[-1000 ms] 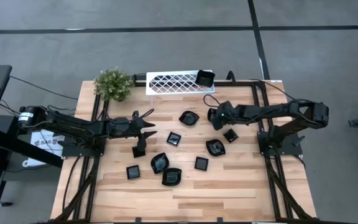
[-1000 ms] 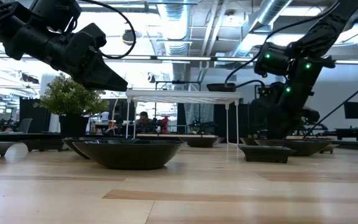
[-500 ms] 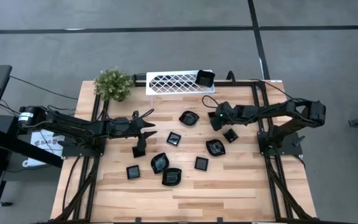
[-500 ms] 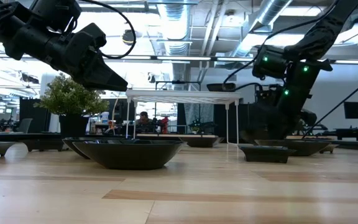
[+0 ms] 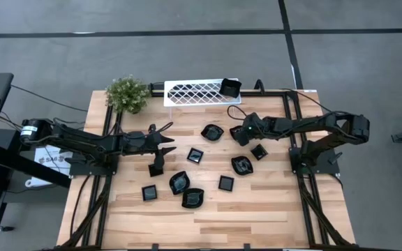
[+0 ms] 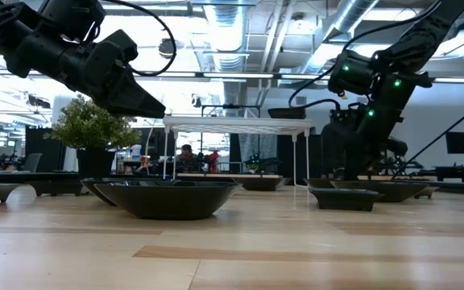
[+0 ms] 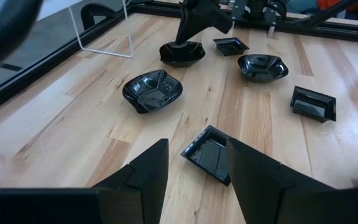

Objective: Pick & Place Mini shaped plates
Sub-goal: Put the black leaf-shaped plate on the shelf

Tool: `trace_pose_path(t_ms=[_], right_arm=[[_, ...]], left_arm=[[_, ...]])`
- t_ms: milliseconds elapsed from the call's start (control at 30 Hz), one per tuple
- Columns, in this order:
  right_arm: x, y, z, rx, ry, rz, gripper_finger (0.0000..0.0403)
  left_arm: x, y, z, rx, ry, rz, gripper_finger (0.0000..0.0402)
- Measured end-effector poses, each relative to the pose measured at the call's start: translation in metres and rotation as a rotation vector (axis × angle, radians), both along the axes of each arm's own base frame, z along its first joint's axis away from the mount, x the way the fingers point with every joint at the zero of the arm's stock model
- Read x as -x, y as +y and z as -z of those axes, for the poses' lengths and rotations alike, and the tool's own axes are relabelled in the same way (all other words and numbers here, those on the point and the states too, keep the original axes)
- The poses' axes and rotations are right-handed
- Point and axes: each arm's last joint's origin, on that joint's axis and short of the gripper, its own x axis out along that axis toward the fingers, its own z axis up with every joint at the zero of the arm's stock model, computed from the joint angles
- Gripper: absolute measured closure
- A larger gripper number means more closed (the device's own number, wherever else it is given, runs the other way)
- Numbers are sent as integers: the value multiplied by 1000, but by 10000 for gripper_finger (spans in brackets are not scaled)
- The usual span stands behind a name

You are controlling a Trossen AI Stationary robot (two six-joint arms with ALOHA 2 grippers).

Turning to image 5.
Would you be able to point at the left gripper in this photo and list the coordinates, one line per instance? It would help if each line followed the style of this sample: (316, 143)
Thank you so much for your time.
(145, 143)

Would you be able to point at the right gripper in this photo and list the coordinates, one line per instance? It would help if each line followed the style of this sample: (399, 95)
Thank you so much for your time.
(257, 125)

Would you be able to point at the black scalloped round plate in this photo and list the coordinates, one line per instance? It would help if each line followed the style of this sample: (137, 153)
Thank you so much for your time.
(212, 132)
(179, 183)
(241, 165)
(192, 198)
(234, 131)

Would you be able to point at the black wavy square plate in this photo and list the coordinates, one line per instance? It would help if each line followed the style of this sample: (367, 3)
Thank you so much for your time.
(230, 88)

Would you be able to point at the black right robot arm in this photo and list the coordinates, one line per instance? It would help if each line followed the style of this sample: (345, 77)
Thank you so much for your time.
(312, 123)

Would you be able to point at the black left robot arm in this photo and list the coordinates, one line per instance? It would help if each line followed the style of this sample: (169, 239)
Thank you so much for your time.
(79, 141)

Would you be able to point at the artificial green potted plant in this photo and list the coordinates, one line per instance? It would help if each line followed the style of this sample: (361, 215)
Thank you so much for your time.
(127, 94)

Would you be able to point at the black clamp lever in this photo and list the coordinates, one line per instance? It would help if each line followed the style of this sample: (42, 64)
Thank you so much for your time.
(335, 157)
(73, 160)

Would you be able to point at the black table clamp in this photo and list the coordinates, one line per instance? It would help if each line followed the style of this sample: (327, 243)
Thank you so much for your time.
(155, 247)
(246, 247)

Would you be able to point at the white printed cardboard box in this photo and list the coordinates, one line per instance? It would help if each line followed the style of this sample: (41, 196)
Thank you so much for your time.
(49, 158)

